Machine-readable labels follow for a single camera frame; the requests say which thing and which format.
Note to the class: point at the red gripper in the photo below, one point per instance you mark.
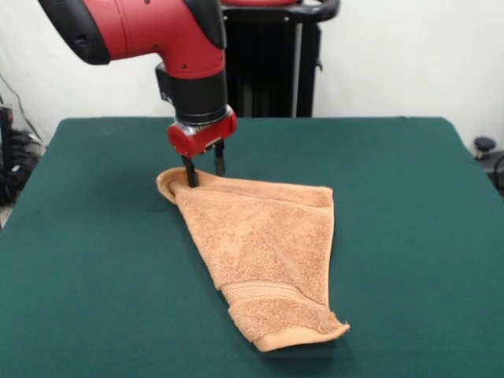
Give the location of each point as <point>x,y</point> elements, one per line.
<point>202,136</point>

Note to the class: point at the tan terry towel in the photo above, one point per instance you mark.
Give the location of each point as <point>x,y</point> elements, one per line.
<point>256,252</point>

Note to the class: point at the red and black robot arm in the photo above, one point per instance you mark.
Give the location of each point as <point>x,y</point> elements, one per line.
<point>157,27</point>

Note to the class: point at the dark green table cloth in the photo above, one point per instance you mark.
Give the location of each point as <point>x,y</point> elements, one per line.
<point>98,256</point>

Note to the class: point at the black equipment pile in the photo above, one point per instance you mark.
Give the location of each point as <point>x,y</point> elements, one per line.
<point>15,157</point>

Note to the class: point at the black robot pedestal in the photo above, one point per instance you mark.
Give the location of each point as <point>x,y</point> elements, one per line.
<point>275,67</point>

